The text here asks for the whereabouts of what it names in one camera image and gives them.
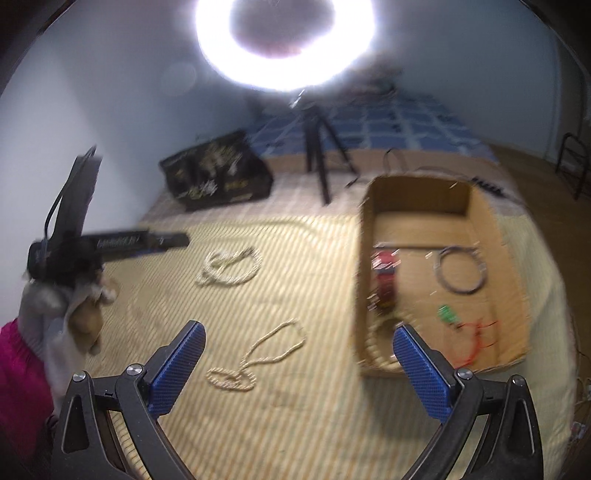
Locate person's left hand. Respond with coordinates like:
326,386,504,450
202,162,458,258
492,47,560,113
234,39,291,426
22,265,118,356

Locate tan checked blanket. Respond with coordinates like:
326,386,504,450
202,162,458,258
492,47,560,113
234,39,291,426
139,152,522,222

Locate black tripod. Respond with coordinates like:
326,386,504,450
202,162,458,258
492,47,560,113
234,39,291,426
288,92,358,206

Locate brown strap wristwatch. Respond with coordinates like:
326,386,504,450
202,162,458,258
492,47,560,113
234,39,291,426
369,249,400,319

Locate ring light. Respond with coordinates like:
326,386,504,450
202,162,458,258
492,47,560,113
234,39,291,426
195,0,376,90

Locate cream bead bracelet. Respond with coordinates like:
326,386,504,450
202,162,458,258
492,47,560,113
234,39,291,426
369,318,403,371

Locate black printed gift box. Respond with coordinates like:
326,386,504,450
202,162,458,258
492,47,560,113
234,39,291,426
159,130,274,212

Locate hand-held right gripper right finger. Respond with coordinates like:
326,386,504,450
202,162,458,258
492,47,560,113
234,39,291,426
392,323,544,480

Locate multi-strand pearl necklace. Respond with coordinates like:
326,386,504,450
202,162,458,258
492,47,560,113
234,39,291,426
196,247,263,287

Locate green pendant red cord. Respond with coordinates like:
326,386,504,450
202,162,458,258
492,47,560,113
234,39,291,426
438,305,502,365

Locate black clothes rack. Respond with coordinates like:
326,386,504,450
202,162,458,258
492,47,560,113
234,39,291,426
556,133,591,200

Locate yellow striped sheet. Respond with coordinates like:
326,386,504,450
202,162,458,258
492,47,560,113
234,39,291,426
83,215,575,480

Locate cardboard box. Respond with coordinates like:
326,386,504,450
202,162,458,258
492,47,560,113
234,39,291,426
353,175,531,378

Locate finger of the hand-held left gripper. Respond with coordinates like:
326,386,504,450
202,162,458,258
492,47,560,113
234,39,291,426
95,228,190,256

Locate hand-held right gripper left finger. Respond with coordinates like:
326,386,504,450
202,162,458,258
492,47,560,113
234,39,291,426
52,320,206,480

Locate blue checked bed sheet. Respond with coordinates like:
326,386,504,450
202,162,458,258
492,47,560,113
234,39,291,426
249,92,502,163

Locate black bangle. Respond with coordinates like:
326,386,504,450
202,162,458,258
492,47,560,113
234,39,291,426
434,246,489,294

